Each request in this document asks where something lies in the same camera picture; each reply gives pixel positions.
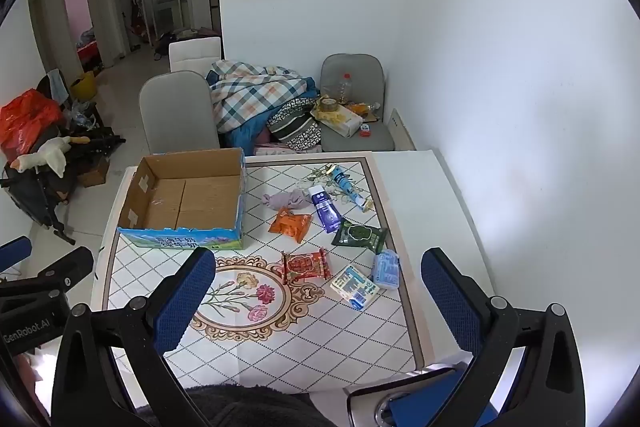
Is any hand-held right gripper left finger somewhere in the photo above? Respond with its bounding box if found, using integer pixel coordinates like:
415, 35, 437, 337
51, 248, 217, 427

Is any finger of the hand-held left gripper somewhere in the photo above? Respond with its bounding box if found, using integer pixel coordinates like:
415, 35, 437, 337
22, 246, 95, 295
0, 236, 32, 274

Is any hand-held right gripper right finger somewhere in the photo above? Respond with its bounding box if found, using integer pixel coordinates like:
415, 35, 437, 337
421, 248, 586, 427

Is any blue tissue pack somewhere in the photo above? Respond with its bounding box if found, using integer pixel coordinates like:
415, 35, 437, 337
371, 249, 401, 292

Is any yellow milk carton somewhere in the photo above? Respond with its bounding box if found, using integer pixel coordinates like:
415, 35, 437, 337
330, 265, 381, 311

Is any green snack packet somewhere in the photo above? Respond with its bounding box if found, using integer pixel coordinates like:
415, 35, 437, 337
331, 223, 389, 254

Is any red snack packet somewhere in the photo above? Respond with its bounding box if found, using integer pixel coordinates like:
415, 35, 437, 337
281, 248, 332, 285

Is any orange snack packet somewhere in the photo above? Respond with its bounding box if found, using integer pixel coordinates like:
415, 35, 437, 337
270, 207, 312, 240

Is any purple sock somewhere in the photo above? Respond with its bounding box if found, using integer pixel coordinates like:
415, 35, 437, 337
262, 188, 312, 212

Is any purple toothpaste tube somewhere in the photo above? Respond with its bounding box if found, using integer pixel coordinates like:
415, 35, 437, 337
307, 185, 343, 234

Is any light blue tube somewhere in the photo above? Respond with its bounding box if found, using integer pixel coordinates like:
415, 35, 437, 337
327, 165, 372, 212

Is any black folded stroller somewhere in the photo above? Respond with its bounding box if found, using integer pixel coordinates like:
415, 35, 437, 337
0, 127, 126, 244

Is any small brown cardboard box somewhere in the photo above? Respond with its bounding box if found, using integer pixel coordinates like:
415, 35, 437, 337
77, 155, 111, 188

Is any white goose plush toy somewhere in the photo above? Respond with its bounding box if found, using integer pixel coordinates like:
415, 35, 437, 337
11, 136, 91, 179

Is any blue white plastic object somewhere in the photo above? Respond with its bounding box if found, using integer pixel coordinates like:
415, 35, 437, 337
345, 364, 501, 427

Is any dark fleece garment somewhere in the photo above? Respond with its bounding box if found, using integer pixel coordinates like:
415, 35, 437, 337
135, 384, 336, 427

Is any red plastic bag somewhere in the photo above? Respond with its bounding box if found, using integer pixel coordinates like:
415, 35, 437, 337
0, 88, 65, 152

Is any clear plastic bag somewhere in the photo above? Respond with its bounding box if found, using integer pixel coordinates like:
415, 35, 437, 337
70, 99, 101, 128

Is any pink cloth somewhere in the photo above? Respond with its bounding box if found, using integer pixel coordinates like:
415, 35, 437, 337
254, 144, 323, 156

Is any blue grey cloth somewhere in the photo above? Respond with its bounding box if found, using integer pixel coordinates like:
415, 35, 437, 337
47, 69, 71, 102

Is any blue blanket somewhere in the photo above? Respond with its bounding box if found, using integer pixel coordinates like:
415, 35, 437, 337
220, 79, 321, 150

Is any yellow bucket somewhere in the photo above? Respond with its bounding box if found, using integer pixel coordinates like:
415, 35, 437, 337
69, 71, 97, 102

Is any white flat panel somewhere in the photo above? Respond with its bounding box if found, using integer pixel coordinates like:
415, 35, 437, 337
387, 108, 417, 151

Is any tall grey chair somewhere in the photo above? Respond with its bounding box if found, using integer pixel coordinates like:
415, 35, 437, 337
139, 71, 221, 156

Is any yellow white packet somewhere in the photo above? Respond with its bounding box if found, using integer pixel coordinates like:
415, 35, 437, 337
312, 104, 364, 138

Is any plaid blanket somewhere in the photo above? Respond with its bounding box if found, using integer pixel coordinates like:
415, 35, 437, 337
206, 59, 321, 134

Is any red bedding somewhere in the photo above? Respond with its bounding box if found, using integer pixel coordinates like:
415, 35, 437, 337
76, 39, 101, 68

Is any low grey chair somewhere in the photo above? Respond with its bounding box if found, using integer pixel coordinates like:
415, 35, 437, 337
319, 53, 396, 152

